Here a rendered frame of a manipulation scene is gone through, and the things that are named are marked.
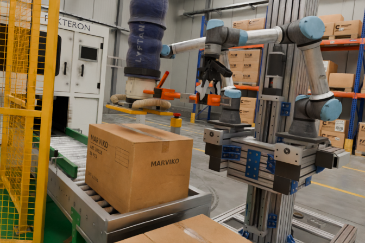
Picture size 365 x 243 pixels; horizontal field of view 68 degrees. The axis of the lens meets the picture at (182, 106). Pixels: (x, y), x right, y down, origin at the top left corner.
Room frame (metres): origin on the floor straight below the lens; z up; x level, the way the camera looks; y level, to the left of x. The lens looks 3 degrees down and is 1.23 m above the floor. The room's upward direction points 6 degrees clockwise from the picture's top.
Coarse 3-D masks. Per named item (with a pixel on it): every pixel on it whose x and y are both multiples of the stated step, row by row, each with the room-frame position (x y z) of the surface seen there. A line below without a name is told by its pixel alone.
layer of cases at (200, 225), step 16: (176, 224) 1.34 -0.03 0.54; (192, 224) 1.36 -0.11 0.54; (208, 224) 1.38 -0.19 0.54; (128, 240) 1.16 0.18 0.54; (144, 240) 1.17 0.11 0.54; (160, 240) 1.18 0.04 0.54; (176, 240) 1.19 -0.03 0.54; (192, 240) 1.21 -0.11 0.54; (208, 240) 1.22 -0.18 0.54; (224, 240) 1.23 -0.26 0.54; (240, 240) 1.25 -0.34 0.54
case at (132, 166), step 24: (96, 144) 1.67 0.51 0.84; (120, 144) 1.44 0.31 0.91; (144, 144) 1.37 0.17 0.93; (168, 144) 1.47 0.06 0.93; (192, 144) 1.58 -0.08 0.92; (96, 168) 1.65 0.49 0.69; (120, 168) 1.42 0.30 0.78; (144, 168) 1.37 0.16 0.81; (168, 168) 1.48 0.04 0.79; (96, 192) 1.63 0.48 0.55; (120, 192) 1.40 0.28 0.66; (144, 192) 1.38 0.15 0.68; (168, 192) 1.49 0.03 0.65
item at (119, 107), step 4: (112, 104) 1.71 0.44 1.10; (116, 104) 1.72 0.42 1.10; (132, 104) 1.56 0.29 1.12; (112, 108) 1.64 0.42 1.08; (116, 108) 1.60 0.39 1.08; (120, 108) 1.56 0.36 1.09; (124, 108) 1.54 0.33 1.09; (128, 108) 1.52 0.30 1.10; (128, 112) 1.48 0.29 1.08; (132, 112) 1.46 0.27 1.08; (136, 112) 1.48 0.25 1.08; (140, 112) 1.50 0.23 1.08; (144, 112) 1.51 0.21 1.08
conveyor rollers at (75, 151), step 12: (60, 144) 2.80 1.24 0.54; (72, 144) 2.82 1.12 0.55; (84, 144) 2.88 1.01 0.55; (72, 156) 2.37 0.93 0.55; (84, 156) 2.43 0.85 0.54; (60, 168) 2.03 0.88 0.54; (84, 168) 2.08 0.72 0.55; (72, 180) 1.83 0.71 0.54; (84, 180) 1.88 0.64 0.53; (108, 204) 1.52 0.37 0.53
